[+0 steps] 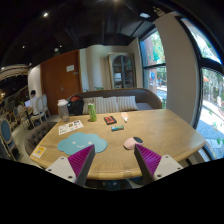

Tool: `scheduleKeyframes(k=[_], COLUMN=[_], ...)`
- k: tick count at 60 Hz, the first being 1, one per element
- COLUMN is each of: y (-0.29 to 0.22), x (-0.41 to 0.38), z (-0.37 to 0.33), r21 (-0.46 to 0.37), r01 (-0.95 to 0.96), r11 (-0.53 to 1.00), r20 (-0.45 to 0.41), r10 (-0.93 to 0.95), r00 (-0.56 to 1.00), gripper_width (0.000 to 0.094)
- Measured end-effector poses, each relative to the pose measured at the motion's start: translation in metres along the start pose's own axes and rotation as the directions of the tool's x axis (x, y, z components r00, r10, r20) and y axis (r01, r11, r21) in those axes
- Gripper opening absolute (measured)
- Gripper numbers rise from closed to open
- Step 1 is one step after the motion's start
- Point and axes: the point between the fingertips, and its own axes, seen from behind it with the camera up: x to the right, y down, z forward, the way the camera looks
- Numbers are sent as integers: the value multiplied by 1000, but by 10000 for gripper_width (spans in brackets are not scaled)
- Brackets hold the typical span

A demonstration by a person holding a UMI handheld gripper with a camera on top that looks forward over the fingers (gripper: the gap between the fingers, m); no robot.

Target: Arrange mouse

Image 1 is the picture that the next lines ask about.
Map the brown wooden door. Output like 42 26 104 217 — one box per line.
40 50 82 115

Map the clear plastic jug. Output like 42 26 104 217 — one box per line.
57 99 69 122

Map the seated person white shirt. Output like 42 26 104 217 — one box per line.
30 90 38 116

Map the white menu sheet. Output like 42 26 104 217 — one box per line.
59 120 84 135

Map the white dining chair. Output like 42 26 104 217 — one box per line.
31 97 46 123

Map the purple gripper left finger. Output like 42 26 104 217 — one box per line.
46 145 95 186

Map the striped cushion right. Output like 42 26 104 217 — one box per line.
117 96 138 112

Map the pink crumpled wrapper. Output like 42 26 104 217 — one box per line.
121 112 128 123

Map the blue round-back chair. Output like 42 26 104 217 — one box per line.
0 119 20 160

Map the striped cushion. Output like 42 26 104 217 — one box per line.
117 96 138 112
83 97 119 115

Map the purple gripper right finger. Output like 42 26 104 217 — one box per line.
134 144 182 184

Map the striped cushion left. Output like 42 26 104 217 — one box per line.
83 97 119 115

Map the arched glass cabinet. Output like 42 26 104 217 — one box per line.
108 53 136 89

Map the green bottle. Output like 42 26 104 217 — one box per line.
88 103 97 122

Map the brown curved sofa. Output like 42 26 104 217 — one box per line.
73 88 162 110

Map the pink computer mouse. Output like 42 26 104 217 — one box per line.
123 137 144 150

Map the black red card box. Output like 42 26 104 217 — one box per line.
104 116 117 125

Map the small teal packet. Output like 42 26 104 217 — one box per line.
111 125 124 131

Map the blue cloud mouse pad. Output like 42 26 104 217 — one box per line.
57 132 108 155

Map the grey tufted chair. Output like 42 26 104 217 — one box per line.
24 121 56 155

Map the black backpack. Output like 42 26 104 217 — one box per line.
68 96 84 116

